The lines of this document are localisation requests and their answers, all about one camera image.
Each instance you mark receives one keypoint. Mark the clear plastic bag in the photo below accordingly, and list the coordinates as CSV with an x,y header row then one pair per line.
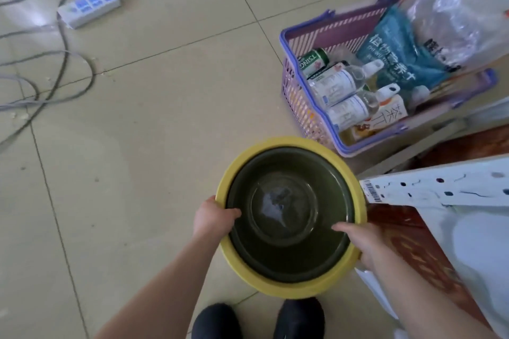
x,y
457,9

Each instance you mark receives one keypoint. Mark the clear bottle with white cap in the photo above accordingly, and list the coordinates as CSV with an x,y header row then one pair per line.
x,y
338,81
358,108

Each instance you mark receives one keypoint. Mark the person's left black shoe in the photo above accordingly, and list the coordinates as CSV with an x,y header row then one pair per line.
x,y
216,323

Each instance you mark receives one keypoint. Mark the person's right forearm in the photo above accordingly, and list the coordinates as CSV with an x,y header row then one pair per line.
x,y
417,299

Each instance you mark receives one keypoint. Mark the yellow plastic basin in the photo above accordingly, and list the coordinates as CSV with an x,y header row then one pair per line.
x,y
290,255

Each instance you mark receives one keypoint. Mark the person's right thumb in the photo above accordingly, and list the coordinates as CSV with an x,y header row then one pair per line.
x,y
345,227

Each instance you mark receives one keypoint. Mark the white perforated metal shelf beam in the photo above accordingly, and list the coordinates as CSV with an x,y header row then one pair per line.
x,y
437,187

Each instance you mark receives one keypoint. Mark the person's right black shoe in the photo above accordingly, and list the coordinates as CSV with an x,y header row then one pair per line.
x,y
299,319

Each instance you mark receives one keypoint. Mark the person's left hand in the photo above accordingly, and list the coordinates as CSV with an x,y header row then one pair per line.
x,y
210,219

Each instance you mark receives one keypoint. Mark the white metal shelf board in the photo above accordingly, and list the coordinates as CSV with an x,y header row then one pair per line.
x,y
473,255

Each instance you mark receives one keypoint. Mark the orange and white drink carton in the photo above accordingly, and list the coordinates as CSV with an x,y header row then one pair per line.
x,y
387,114

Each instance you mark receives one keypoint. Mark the white power strip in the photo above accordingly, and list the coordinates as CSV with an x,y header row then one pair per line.
x,y
88,7

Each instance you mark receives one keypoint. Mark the person's right hand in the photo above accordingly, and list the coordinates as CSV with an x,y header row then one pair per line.
x,y
362,242

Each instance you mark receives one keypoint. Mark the person's black shoe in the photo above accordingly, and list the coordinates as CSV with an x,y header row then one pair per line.
x,y
216,323
299,319

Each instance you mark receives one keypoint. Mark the person's left forearm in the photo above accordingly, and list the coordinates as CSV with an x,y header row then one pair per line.
x,y
163,291

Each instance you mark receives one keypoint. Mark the purple plastic shopping basket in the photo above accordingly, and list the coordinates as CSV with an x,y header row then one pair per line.
x,y
296,84

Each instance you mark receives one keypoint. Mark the person's left thumb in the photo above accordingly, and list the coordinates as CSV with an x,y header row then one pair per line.
x,y
228,213

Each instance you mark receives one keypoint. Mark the teal soil bag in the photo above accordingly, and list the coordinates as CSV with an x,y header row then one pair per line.
x,y
401,56

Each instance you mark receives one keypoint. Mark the green drink can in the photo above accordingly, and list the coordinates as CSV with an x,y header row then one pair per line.
x,y
314,61

